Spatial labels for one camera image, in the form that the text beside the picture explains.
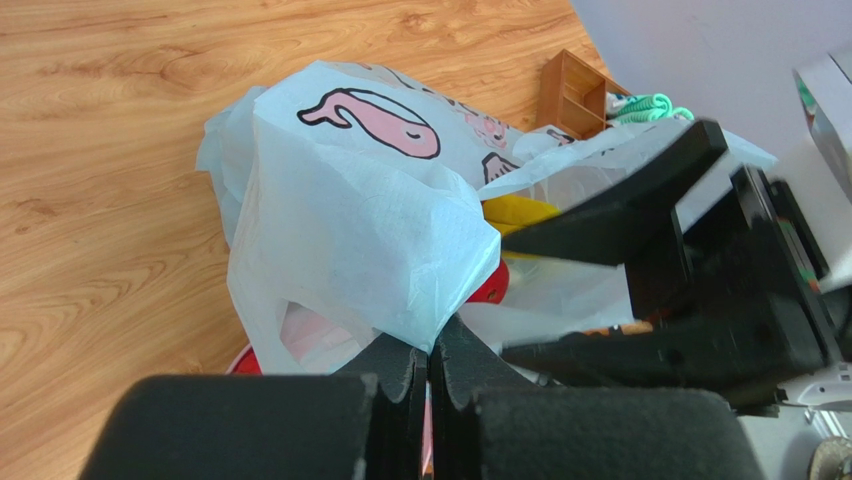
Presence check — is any teal sock roll left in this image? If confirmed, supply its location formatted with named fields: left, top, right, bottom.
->
left=605, top=92, right=695, bottom=126

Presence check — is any wooden compartment tray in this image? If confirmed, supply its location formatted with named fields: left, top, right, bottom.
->
left=535, top=50, right=629, bottom=140

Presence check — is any yellow banana bunch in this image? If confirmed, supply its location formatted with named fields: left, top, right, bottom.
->
left=482, top=195, right=561, bottom=237

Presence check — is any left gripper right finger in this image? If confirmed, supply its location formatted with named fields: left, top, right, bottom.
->
left=429, top=317, right=763, bottom=479

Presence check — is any light blue plastic bag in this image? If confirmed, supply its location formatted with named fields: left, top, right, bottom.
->
left=194, top=59, right=780, bottom=375

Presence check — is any red apple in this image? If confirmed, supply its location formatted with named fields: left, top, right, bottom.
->
left=225, top=345, right=262, bottom=375
left=466, top=260, right=510, bottom=304

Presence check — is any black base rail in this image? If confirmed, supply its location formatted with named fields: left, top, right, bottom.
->
left=740, top=363, right=851, bottom=479

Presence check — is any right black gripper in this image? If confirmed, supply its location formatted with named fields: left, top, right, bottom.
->
left=500, top=120, right=839, bottom=406

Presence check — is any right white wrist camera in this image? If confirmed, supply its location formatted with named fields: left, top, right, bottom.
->
left=775, top=46, right=852, bottom=294

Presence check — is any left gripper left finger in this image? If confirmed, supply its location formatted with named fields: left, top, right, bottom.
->
left=81, top=334, right=427, bottom=479

